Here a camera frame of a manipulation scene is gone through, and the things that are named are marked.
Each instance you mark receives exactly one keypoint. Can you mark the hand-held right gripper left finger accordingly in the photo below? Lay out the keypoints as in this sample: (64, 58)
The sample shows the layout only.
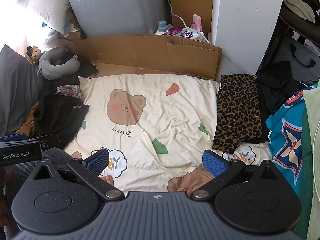
(96, 162)

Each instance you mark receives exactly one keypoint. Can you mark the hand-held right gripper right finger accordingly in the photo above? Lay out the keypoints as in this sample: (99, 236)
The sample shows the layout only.
(215, 164)

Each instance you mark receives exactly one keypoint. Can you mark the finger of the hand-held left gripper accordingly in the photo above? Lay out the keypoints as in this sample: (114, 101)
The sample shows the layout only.
(15, 138)

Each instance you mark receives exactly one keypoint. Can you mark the black garment with bear-print lining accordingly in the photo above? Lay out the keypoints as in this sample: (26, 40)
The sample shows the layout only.
(57, 120)

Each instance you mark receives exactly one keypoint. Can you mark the brown garment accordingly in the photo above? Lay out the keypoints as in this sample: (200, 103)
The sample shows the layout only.
(27, 127)

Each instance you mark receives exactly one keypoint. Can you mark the person's left foot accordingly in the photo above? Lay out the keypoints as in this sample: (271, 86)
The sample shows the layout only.
(108, 180)

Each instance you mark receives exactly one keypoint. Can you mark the person's foot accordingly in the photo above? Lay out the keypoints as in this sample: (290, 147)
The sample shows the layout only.
(184, 192)
(108, 180)

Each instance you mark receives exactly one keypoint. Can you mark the person's right foot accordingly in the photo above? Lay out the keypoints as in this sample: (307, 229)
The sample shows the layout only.
(184, 192)

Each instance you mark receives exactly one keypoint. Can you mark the dark grey pillow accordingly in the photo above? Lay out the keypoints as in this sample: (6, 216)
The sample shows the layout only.
(17, 92)

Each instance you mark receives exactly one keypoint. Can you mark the leopard print garment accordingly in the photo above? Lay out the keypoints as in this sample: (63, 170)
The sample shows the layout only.
(237, 110)

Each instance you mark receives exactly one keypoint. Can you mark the cream bear printed blanket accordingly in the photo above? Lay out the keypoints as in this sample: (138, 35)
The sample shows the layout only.
(162, 110)

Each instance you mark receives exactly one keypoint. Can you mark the blue printed cloth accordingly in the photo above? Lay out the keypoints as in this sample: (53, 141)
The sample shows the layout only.
(287, 135)

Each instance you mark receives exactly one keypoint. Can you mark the grey neck pillow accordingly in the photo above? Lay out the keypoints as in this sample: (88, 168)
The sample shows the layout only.
(50, 67)

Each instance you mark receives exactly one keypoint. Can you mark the small teddy bear toy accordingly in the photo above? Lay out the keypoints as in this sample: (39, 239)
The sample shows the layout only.
(35, 52)

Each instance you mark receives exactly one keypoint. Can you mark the black cloth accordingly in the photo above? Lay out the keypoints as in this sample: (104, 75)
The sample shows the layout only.
(85, 67)

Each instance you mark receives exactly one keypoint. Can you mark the black jacket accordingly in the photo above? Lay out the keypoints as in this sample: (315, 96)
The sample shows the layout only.
(277, 90)

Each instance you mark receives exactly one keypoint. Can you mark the green cloth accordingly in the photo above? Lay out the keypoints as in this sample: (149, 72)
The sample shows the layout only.
(312, 155)

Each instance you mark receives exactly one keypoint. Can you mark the large brown cardboard sheet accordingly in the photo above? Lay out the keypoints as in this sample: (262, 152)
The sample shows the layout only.
(140, 52)

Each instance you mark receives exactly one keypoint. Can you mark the small cardboard piece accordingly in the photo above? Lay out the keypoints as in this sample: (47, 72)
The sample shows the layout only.
(75, 25)

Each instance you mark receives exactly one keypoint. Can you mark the purple and white refill bag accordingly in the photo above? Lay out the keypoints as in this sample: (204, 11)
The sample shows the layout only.
(185, 33)

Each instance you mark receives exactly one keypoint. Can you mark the white pillow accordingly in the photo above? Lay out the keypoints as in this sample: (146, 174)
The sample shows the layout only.
(42, 5)

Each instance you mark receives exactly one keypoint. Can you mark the pink bottle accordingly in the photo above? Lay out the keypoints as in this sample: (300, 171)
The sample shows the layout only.
(197, 23)

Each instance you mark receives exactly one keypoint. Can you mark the white detergent bottle teal cap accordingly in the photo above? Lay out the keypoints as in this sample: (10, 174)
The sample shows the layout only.
(162, 28)

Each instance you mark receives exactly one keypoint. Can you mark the grey plastic-wrapped board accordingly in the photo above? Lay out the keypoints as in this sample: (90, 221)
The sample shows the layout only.
(112, 5)

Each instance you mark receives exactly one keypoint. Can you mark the beige cloth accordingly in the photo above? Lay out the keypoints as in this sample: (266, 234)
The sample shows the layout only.
(300, 7)

